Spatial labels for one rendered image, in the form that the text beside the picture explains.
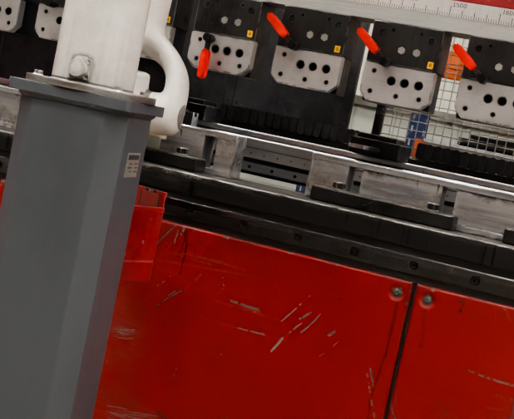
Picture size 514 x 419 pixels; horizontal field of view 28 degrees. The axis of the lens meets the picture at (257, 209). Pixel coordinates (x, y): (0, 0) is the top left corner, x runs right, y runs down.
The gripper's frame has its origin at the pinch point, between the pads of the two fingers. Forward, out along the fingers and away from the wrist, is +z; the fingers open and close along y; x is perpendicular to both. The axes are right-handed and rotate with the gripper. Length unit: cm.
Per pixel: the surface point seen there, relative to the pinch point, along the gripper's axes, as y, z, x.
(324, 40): -44, -43, 13
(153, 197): -9.6, -7.7, 2.1
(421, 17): -49, -50, 32
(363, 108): -415, -14, -188
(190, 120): -37.9, -21.0, -14.4
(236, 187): -28.6, -10.5, 7.6
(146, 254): -7.0, 2.9, 4.8
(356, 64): -94, -39, -8
